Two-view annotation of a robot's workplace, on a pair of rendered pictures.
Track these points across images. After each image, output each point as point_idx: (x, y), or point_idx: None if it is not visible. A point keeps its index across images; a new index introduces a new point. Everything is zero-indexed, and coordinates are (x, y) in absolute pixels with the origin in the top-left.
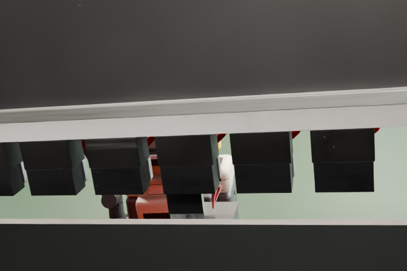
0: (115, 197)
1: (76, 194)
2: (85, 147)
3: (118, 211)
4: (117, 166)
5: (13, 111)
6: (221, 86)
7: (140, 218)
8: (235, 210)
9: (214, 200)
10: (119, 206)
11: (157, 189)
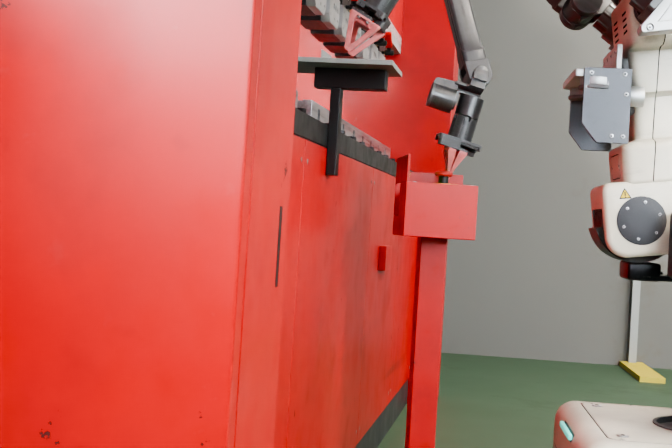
0: (432, 89)
1: None
2: None
3: (452, 125)
4: None
5: None
6: None
7: (592, 221)
8: (362, 60)
9: (346, 35)
10: (456, 118)
11: (614, 166)
